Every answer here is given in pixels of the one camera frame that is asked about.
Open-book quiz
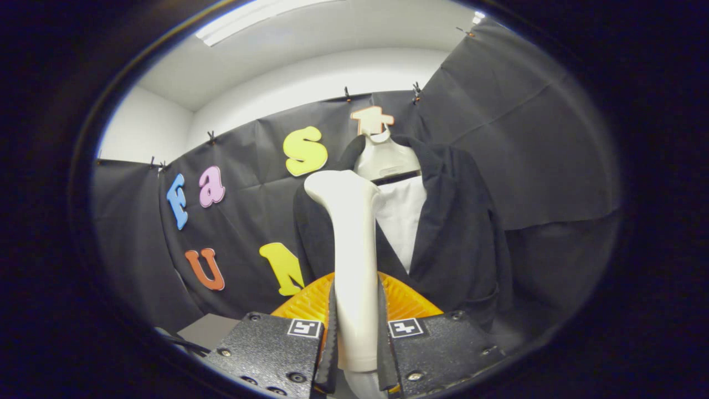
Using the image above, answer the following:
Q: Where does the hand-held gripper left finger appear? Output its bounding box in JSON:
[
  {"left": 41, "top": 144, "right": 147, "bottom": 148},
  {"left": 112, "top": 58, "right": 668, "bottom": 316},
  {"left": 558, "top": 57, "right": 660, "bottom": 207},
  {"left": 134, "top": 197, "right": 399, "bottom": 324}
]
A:
[{"left": 204, "top": 272, "right": 340, "bottom": 398}]

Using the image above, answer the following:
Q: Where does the white padded ironing board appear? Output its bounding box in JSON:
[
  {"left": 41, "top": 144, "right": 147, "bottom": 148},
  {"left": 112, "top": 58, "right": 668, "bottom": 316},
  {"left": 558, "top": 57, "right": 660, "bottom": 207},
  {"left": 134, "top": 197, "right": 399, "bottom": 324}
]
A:
[{"left": 376, "top": 176, "right": 428, "bottom": 275}]

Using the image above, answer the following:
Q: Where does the grey cabinet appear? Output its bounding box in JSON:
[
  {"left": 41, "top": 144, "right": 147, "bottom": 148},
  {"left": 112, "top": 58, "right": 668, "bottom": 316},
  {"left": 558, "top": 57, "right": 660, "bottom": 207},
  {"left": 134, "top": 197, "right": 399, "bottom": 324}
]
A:
[{"left": 176, "top": 314, "right": 242, "bottom": 351}]

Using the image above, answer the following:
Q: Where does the white garment steamer head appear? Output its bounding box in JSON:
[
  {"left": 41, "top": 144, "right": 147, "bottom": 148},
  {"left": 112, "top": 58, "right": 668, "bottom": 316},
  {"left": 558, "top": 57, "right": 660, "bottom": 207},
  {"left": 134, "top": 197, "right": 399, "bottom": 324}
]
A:
[{"left": 304, "top": 170, "right": 387, "bottom": 373}]

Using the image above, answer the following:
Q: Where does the black backdrop cloth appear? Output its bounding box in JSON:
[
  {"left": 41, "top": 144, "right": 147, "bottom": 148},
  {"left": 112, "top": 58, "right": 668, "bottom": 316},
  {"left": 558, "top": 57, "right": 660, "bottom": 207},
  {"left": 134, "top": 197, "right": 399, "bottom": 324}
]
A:
[{"left": 91, "top": 17, "right": 621, "bottom": 355}]

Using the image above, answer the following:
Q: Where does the black blazer jacket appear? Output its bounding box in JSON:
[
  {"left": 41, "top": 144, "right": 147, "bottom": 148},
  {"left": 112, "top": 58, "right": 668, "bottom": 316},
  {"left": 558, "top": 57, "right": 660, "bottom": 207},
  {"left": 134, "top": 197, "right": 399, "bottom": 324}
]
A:
[{"left": 292, "top": 135, "right": 513, "bottom": 333}]

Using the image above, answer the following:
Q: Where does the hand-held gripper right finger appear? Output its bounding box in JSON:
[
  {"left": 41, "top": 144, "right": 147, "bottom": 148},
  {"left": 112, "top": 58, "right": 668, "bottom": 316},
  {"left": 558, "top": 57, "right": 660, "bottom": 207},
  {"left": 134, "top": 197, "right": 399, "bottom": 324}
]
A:
[{"left": 377, "top": 272, "right": 506, "bottom": 397}]

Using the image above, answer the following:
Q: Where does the thick black cable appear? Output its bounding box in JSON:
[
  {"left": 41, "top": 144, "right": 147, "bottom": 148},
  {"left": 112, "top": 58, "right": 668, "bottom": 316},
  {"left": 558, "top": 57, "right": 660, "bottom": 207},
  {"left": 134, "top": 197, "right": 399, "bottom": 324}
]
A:
[{"left": 161, "top": 330, "right": 211, "bottom": 356}]

